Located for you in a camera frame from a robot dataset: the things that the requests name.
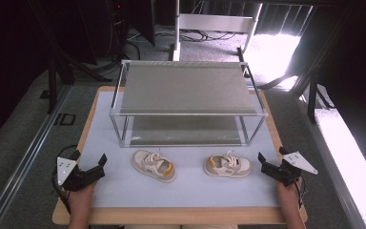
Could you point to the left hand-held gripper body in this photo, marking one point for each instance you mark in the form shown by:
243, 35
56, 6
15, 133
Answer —
76, 179

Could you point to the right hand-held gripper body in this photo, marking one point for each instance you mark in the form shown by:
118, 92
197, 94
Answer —
287, 171

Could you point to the beige child sneaker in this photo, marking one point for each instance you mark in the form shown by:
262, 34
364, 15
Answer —
154, 165
227, 165

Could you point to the person's left hand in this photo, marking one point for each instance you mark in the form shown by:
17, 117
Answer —
81, 197

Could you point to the person's right hand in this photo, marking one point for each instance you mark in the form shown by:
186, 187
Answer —
287, 194

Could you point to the black metal stand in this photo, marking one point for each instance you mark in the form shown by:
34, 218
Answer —
311, 95
52, 82

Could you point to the white table mat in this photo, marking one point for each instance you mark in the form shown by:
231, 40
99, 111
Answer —
184, 191

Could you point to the wooden table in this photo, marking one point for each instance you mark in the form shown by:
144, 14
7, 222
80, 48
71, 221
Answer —
171, 217

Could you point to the aluminium floor rail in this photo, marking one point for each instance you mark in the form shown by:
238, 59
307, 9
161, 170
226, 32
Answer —
22, 159
333, 168

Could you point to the metal frame shoe rack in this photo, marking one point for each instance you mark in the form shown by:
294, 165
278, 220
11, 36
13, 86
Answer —
187, 89

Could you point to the white desk frame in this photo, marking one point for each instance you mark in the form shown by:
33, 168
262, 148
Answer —
216, 23

